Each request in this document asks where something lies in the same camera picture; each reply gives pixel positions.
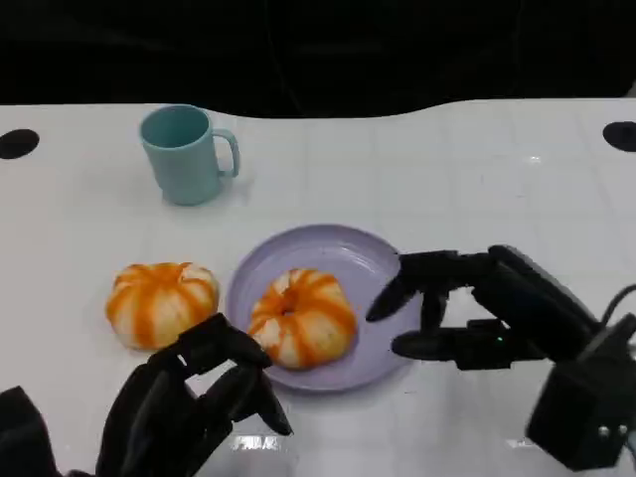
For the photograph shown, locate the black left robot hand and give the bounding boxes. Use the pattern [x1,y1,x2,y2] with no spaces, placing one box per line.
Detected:
[95,312,294,477]

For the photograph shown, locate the orange white toy bread roll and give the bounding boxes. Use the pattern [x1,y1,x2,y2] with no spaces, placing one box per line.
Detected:
[246,267,358,371]
[104,261,221,350]

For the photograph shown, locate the lilac plate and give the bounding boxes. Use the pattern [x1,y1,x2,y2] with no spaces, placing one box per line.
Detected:
[226,224,423,394]

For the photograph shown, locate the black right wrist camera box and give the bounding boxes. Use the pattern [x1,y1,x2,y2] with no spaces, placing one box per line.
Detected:
[525,315,636,472]

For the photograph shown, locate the pale green mug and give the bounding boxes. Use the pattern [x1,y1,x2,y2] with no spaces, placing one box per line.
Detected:
[138,103,241,208]

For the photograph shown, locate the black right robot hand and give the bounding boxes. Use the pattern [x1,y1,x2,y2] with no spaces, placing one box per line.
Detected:
[366,244,602,372]

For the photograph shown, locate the black round table grommet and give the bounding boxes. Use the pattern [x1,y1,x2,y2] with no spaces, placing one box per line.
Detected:
[0,128,41,161]
[601,120,636,152]

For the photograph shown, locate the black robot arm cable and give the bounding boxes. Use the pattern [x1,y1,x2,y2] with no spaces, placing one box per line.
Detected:
[599,283,636,325]

